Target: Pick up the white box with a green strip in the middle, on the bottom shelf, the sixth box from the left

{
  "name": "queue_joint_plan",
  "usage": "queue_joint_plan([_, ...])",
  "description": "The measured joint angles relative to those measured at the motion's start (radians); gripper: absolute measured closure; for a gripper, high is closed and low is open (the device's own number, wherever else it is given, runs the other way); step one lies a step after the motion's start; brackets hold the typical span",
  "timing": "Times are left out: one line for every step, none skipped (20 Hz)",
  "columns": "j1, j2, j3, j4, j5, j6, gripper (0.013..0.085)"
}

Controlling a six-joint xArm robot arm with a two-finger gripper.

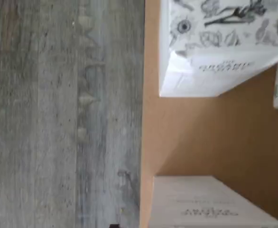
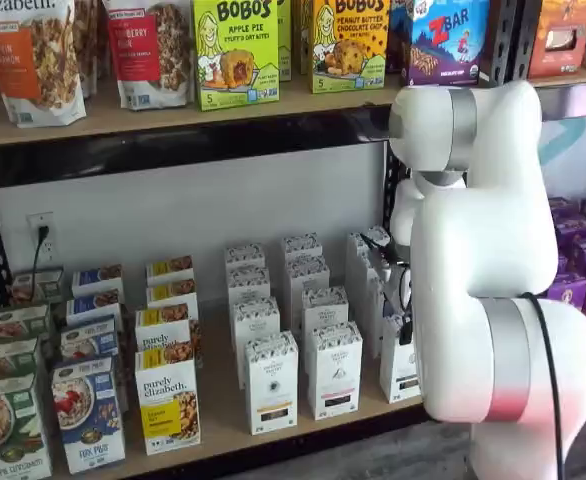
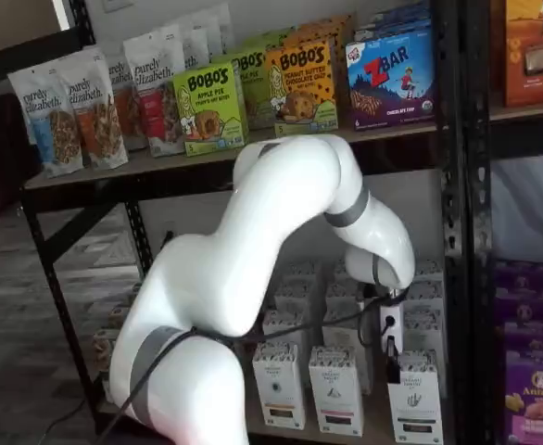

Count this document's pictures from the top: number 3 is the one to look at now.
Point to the black metal shelf rack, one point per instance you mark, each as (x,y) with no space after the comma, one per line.
(446,232)
(476,232)

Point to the white tea box pink strip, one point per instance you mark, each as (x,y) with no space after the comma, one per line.
(341,299)
(345,331)
(336,391)
(338,271)

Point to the yellow Bobo's peanut butter box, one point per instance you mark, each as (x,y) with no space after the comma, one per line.
(318,30)
(301,88)

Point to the green Bobo's apple pie box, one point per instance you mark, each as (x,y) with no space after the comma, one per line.
(209,111)
(269,39)
(253,79)

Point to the blue label granola bag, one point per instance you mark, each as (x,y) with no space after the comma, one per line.
(46,125)

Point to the orange Annie's box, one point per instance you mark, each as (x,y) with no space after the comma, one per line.
(535,51)

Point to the blue Zbar snack box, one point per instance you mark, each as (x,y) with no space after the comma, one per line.
(392,21)
(389,79)

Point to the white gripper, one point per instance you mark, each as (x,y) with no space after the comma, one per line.
(392,331)

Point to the purple Annie's snack box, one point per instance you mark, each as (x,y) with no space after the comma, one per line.
(524,310)
(535,343)
(535,408)
(521,278)

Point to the white granola bag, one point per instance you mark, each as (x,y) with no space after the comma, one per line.
(218,28)
(193,44)

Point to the orange label granola bag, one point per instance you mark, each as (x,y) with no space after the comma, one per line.
(97,120)
(124,106)

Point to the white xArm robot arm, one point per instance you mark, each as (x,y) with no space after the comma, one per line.
(276,208)

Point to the white tea box green strip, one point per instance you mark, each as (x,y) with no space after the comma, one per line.
(426,296)
(424,331)
(429,271)
(415,403)

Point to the green apple cinnamon oatmeal box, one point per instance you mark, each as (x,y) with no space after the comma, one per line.
(102,345)
(119,313)

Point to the red label granola bag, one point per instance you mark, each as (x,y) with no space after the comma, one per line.
(155,106)

